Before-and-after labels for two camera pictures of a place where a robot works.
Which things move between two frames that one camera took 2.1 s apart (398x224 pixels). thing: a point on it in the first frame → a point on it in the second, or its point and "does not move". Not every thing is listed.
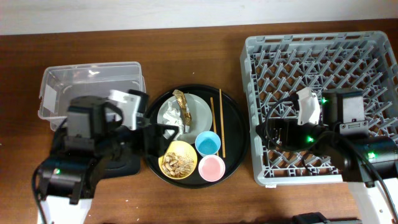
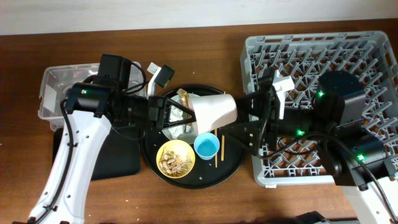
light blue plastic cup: x=208 y=143 does not move
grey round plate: x=189 y=112 does not move
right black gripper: x=290 y=126 → x=255 y=127
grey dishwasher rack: x=276 y=66 does not move
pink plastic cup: x=211 y=168 → x=213 y=111
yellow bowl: x=179 y=161 does not move
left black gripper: x=158 y=148 → x=157 y=117
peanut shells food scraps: x=177 y=165 does not move
